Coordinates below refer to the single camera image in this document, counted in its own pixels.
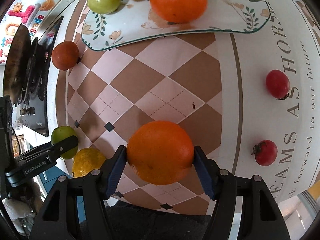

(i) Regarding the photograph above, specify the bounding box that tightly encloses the speckled yellow orange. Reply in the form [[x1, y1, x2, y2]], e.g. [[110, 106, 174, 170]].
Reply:
[[72, 148, 106, 178]]

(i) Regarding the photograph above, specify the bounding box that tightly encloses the red cherry tomato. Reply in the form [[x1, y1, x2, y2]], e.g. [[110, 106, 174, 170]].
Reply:
[[265, 69, 290, 100], [252, 140, 278, 166]]

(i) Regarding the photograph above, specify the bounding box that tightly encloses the dark orange tangerine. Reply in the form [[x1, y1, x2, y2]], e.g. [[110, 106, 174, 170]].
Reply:
[[52, 41, 80, 70]]

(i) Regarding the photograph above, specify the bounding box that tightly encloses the bright orange mandarin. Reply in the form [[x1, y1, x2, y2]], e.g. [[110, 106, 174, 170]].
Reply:
[[126, 121, 194, 185]]

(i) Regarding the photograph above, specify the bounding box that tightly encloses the large orange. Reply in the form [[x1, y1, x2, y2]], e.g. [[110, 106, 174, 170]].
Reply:
[[150, 0, 208, 23]]

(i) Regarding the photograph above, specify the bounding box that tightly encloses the patterned table mat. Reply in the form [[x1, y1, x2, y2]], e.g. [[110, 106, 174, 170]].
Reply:
[[56, 0, 319, 202]]

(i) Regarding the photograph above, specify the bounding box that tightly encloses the floral glass plate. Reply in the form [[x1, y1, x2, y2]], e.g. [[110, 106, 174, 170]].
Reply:
[[81, 0, 270, 51]]

